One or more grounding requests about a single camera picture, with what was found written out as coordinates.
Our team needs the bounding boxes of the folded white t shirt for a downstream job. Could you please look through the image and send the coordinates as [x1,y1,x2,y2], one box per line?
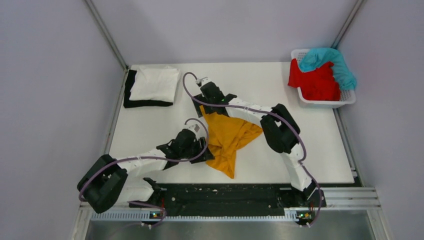
[129,65,181,104]

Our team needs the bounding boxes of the purple cable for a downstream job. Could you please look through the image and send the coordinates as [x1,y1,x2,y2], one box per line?
[182,71,323,229]
[78,117,210,229]

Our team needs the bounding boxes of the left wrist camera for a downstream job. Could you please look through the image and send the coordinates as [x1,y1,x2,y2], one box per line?
[187,122,206,137]

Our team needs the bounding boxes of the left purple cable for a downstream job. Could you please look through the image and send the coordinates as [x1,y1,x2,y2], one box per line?
[78,117,210,229]

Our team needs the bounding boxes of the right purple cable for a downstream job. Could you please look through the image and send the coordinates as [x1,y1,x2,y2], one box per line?
[182,71,323,229]

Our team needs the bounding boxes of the red t shirt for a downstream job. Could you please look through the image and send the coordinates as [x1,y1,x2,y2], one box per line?
[287,59,341,101]

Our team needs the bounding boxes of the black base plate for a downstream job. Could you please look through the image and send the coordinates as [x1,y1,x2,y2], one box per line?
[146,183,327,218]

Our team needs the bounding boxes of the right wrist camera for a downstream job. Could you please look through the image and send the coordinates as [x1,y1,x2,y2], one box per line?
[195,77,211,88]

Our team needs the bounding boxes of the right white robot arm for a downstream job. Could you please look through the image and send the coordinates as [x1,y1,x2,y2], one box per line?
[192,77,317,206]

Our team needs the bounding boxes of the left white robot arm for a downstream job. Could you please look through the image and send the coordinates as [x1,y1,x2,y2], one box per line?
[77,127,214,214]

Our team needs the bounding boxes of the teal t shirt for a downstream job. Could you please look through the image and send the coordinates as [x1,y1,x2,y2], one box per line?
[298,47,358,91]

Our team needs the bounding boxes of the white plastic basket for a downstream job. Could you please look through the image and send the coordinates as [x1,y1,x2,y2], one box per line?
[290,48,357,109]

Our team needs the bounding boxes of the aluminium frame rail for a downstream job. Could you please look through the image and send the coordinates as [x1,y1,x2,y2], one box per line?
[71,187,392,240]

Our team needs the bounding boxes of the yellow t shirt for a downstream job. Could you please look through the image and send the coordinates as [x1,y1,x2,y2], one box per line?
[200,106,263,179]

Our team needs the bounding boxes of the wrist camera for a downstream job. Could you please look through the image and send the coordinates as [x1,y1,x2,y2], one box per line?
[187,122,206,137]
[195,77,211,88]

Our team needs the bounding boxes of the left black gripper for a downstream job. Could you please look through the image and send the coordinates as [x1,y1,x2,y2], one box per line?
[180,136,215,164]

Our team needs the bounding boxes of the folded black t shirt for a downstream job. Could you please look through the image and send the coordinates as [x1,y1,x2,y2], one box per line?
[123,69,173,109]

